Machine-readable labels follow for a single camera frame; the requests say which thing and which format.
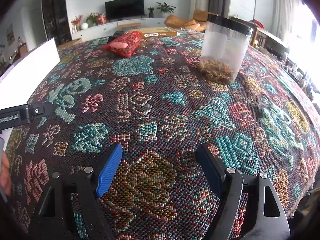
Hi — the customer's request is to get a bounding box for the person's left hand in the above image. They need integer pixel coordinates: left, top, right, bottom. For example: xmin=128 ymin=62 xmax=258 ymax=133
xmin=0 ymin=152 xmax=12 ymax=196

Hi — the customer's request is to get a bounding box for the white cardboard box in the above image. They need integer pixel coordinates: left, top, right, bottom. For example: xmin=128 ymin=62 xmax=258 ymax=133
xmin=0 ymin=38 xmax=60 ymax=109

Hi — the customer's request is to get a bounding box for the dark glass cabinet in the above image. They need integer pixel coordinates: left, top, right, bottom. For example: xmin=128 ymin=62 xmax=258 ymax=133
xmin=41 ymin=0 xmax=72 ymax=46

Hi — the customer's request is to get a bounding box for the red flower bouquet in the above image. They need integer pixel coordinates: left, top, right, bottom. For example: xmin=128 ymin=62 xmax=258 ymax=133
xmin=71 ymin=15 xmax=83 ymax=33

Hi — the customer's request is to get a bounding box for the white tv cabinet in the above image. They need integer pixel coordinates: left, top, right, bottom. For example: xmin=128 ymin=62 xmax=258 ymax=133
xmin=72 ymin=18 xmax=165 ymax=41

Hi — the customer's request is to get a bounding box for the red embroidered pouch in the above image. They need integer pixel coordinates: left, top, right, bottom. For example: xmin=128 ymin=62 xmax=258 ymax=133
xmin=102 ymin=31 xmax=142 ymax=57

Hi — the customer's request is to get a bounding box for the patterned woven table cloth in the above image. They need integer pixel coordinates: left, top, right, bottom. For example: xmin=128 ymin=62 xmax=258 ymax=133
xmin=7 ymin=31 xmax=319 ymax=239

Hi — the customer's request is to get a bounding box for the small wooden bench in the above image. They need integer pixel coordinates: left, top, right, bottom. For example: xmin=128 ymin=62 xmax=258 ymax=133
xmin=117 ymin=22 xmax=141 ymax=30

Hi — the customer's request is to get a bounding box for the black flat television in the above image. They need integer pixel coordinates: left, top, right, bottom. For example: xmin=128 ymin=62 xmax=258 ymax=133
xmin=105 ymin=0 xmax=145 ymax=20

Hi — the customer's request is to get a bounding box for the small potted plant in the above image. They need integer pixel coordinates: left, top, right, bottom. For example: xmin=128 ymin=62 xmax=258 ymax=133
xmin=148 ymin=7 xmax=155 ymax=18

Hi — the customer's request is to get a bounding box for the flat wooden box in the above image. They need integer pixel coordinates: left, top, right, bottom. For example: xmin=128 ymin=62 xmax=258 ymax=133
xmin=127 ymin=27 xmax=180 ymax=38

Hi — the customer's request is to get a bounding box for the clear jar black lid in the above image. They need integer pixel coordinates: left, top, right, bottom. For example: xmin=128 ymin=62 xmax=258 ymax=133
xmin=199 ymin=14 xmax=253 ymax=85

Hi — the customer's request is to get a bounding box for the green potted plant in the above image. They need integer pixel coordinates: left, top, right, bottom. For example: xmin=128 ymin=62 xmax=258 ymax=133
xmin=156 ymin=2 xmax=176 ymax=18

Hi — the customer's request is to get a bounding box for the orange lounge chair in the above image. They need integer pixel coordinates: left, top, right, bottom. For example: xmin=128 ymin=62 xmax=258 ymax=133
xmin=164 ymin=9 xmax=216 ymax=32

